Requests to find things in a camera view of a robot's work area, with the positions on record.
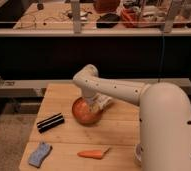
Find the black bowl on bench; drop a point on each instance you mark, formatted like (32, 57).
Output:
(108, 20)

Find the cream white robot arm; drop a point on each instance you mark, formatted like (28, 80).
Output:
(164, 114)

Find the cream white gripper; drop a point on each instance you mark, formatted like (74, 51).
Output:
(90, 100)

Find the blue grey sponge cloth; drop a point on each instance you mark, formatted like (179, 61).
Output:
(37, 157)

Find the black ribbed rectangular block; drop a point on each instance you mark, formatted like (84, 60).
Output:
(50, 122)

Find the metal bench upright post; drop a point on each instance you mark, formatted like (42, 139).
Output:
(75, 6)

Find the orange ceramic bowl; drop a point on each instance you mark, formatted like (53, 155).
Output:
(82, 113)

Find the orange toy carrot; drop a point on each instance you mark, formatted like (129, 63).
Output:
(94, 154)

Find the red box on bench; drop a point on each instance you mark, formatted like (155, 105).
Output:
(130, 19)

